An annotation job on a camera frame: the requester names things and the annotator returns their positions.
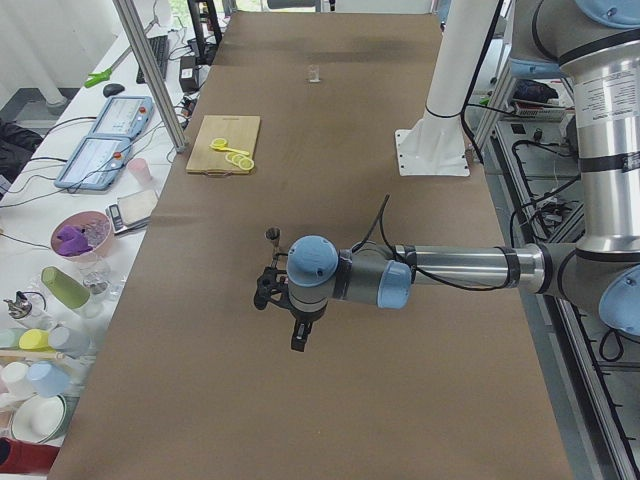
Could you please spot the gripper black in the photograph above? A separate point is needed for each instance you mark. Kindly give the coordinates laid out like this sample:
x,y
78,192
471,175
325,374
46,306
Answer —
x,y
304,317

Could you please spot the steel jigger measuring cup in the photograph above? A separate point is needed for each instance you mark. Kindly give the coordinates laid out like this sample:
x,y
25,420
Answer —
x,y
273,235

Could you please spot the small clear glass beaker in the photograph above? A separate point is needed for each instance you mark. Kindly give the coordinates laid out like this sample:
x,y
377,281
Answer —
x,y
313,74

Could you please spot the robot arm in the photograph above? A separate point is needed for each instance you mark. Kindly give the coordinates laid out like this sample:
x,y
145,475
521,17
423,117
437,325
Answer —
x,y
596,45

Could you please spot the grey cup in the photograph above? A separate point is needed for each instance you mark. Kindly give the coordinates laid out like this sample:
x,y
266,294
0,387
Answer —
x,y
69,341

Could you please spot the pink plastic cup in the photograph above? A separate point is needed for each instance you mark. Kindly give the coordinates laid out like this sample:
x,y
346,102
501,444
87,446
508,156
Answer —
x,y
139,169

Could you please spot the light blue cup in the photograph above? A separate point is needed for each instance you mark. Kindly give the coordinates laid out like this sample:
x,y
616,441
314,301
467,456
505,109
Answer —
x,y
48,379

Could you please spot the yellow cup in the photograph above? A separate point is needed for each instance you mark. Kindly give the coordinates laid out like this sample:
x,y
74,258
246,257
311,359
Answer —
x,y
35,340

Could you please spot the mint green cup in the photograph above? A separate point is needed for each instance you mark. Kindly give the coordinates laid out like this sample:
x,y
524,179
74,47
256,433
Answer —
x,y
10,338

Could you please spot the lemon slice middle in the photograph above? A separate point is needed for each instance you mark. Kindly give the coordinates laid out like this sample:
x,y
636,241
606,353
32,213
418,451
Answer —
x,y
239,159

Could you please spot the yellow plastic spoon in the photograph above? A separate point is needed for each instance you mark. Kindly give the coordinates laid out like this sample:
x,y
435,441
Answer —
x,y
231,149

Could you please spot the kitchen scale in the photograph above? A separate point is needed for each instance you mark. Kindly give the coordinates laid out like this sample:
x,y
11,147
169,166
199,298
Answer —
x,y
132,212

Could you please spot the wooden cutting board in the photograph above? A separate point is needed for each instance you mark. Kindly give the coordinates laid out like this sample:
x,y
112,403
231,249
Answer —
x,y
240,131

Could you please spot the clear wine glass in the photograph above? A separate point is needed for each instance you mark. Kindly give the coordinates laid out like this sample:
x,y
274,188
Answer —
x,y
95,273

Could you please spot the pink bowl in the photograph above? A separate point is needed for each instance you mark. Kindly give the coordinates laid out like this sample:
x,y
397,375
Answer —
x,y
96,227

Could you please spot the green sleeve bottle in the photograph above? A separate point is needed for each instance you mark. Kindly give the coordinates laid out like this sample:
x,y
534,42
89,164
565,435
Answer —
x,y
64,288

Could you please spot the purple cloth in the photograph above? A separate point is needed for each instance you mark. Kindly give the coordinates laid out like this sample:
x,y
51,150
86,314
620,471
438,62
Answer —
x,y
72,241

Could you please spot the blue teach pendant near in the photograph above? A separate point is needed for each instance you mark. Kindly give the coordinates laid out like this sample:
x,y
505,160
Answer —
x,y
95,163

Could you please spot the blue teach pendant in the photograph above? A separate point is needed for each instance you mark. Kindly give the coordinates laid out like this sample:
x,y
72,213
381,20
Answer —
x,y
95,163
123,116

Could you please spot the glass oil dispenser bottle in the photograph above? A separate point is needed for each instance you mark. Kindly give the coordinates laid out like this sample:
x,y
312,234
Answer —
x,y
29,309

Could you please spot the blue teach pendant far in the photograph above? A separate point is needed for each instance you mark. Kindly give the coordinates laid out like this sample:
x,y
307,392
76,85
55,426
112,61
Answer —
x,y
123,116

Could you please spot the white bowl green rim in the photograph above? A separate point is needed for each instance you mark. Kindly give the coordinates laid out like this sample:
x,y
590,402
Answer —
x,y
40,419

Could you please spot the black computer mouse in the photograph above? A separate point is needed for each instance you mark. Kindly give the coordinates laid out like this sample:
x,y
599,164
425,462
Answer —
x,y
112,89

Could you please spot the red thermos bottle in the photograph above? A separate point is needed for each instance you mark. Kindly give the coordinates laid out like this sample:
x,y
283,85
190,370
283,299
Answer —
x,y
19,457

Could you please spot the black keyboard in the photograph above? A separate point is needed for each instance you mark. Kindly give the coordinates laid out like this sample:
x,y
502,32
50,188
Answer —
x,y
159,46

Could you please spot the white camera mast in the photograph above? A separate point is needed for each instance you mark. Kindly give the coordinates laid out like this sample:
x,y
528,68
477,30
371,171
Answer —
x,y
435,145

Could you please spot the aluminium frame post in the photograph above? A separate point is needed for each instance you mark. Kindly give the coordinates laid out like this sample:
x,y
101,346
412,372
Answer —
x,y
134,31

